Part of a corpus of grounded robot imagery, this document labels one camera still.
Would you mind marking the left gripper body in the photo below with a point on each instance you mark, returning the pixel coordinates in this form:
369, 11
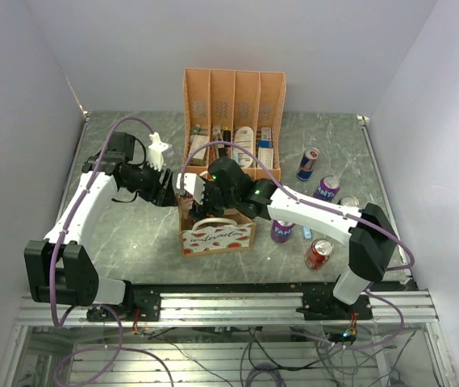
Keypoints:
152, 191

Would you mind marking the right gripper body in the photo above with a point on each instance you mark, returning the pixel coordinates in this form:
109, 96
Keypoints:
214, 201

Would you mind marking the purple Fanta can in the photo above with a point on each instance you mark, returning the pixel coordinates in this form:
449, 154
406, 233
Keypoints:
281, 231
328, 188

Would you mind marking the Red Bull can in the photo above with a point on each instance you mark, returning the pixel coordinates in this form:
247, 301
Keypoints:
307, 164

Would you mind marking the black and yellow can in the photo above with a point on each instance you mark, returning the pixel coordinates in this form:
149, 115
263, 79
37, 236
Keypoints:
349, 200

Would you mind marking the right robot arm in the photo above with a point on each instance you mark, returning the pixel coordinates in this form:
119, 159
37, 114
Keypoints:
366, 232

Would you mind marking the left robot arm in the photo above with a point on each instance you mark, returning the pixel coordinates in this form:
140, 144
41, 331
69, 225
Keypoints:
59, 268

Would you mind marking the white oval pack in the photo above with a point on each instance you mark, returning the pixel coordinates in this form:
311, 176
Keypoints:
244, 137

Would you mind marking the peach plastic file organizer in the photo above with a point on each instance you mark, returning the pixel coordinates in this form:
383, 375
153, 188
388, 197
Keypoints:
232, 99

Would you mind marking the small blue tube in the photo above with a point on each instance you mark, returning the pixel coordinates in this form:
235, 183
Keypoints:
307, 235

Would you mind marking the red cola can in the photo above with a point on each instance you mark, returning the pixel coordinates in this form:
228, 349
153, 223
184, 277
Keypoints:
318, 253

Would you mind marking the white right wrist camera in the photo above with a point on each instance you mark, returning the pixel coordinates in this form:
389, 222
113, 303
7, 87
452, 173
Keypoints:
191, 184

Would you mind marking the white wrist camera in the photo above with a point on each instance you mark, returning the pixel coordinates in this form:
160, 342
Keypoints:
191, 184
156, 151

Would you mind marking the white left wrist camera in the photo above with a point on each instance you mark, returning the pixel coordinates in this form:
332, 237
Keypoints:
156, 151

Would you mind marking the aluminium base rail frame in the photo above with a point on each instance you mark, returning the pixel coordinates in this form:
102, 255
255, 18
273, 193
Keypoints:
222, 309

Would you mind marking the aluminium table edge rail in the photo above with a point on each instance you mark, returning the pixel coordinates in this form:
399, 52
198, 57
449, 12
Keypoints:
363, 122

